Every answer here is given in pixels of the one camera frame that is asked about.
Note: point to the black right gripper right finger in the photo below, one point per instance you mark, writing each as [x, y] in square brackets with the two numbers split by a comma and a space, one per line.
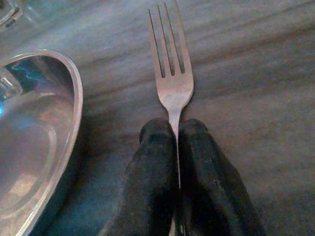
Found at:
[211, 184]

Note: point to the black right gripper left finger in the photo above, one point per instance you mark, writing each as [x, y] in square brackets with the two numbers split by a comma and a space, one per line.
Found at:
[147, 184]

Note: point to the silver metal fork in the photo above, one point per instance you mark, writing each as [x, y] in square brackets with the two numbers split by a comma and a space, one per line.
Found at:
[172, 86]

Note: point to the clear glass container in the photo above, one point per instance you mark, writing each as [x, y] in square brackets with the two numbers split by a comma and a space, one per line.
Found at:
[9, 11]

